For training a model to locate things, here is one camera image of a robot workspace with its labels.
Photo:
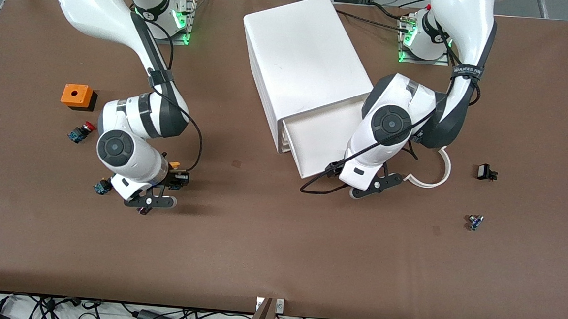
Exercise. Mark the red push button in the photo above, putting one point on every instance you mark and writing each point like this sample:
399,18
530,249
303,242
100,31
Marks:
81,132

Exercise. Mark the small silver blue connector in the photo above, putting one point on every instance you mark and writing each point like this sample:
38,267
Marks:
475,223

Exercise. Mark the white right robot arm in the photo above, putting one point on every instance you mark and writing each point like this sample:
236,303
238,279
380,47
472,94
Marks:
141,163

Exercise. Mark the orange box with hole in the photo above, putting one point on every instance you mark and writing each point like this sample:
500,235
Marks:
73,95

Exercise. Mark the white plastic drawer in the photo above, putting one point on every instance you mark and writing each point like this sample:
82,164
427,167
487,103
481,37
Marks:
286,147
285,136
319,142

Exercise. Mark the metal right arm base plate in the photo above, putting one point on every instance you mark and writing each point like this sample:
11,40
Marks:
148,39

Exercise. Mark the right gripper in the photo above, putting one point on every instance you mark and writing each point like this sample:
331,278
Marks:
175,179

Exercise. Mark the black square white-faced button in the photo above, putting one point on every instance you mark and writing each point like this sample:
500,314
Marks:
484,171

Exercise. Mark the green push button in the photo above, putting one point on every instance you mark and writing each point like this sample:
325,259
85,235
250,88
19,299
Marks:
101,187

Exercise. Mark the white curved plastic bracket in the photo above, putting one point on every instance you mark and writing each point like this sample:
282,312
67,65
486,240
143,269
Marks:
448,167

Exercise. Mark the small white mounting bracket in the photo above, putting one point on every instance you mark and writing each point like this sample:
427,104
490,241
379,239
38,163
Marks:
258,303
280,305

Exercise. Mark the black right camera mount bracket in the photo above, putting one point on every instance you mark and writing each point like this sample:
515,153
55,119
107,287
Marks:
150,201

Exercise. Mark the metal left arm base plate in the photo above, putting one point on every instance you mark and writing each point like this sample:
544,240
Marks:
443,62

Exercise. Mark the white drawer cabinet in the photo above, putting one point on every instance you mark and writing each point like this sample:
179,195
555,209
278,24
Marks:
305,52

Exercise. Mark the dark purple cylindrical component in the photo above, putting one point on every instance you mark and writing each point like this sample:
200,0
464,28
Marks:
143,211

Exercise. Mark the black left camera mount bracket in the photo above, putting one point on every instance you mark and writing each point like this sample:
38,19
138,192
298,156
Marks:
386,181

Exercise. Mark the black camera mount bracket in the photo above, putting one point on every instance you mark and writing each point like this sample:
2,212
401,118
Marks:
150,201
386,181

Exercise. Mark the brown tape patch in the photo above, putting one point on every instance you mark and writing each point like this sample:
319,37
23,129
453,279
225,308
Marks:
236,163

